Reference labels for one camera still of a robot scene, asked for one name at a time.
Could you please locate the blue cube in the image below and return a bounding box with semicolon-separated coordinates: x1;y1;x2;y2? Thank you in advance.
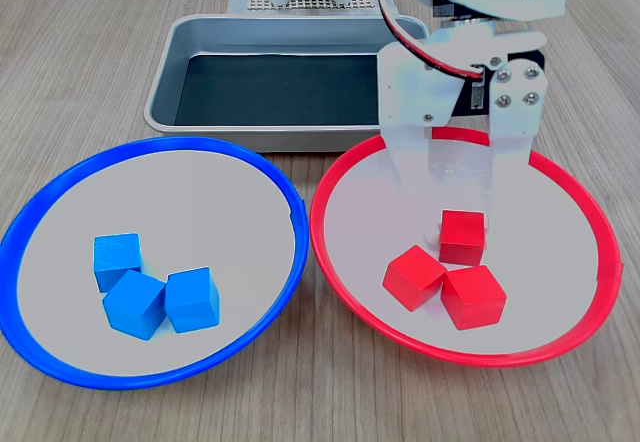
102;269;167;342
93;232;144;293
164;266;221;335

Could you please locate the red and black motor cable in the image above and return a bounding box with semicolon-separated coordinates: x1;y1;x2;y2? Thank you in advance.
372;0;489;83

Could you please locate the red cube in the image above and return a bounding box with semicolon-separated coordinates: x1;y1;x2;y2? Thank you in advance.
440;264;508;332
382;244;448;313
438;209;487;267

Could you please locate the steel tray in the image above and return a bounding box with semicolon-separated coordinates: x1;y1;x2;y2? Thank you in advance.
143;13;430;154

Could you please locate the black tray mat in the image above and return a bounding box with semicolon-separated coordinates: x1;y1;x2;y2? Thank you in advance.
173;53;380;127

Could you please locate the blue-rimmed white plate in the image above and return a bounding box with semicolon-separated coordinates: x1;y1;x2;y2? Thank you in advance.
0;135;309;392

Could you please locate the red-rimmed white plate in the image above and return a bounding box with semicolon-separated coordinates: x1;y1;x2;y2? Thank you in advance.
309;125;625;368

